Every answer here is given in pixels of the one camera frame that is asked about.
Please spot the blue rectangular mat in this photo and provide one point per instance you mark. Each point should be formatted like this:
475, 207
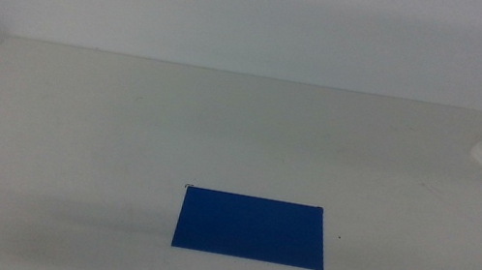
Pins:
252, 227

